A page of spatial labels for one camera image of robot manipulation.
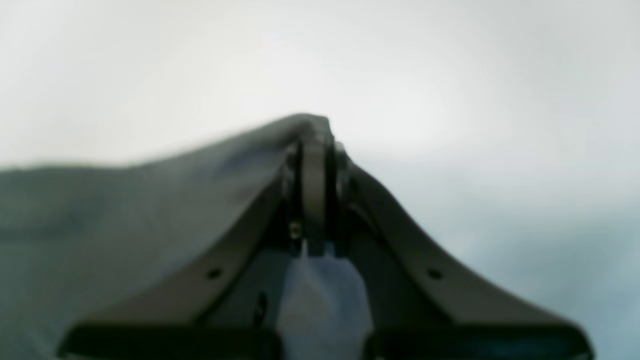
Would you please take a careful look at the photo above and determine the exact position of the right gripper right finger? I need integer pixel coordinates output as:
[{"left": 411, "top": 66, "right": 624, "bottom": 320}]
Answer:
[{"left": 325, "top": 143, "right": 595, "bottom": 360}]

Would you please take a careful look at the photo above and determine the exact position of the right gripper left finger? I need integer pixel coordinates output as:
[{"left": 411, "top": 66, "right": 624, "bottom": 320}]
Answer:
[{"left": 58, "top": 140, "right": 326, "bottom": 360}]

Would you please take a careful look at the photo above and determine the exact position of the grey T-shirt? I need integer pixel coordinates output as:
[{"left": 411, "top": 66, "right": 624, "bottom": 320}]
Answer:
[{"left": 0, "top": 113, "right": 373, "bottom": 360}]

